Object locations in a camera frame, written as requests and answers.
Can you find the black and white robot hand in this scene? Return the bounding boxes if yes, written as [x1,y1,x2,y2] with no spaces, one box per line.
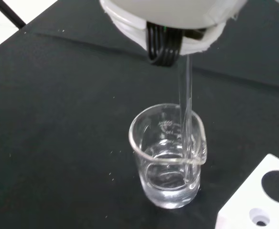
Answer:
[99,0,248,67]

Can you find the clear glass beaker with water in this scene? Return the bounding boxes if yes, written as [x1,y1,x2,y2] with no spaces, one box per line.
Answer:
[128,103,208,210]

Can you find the white test tube rack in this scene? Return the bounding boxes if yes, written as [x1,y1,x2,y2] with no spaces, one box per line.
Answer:
[215,154,279,229]

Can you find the black bench cloth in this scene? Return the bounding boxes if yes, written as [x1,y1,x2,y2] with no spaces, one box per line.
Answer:
[0,0,279,229]

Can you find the black tripod leg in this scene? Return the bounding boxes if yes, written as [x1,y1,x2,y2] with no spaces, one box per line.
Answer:
[0,0,27,29]

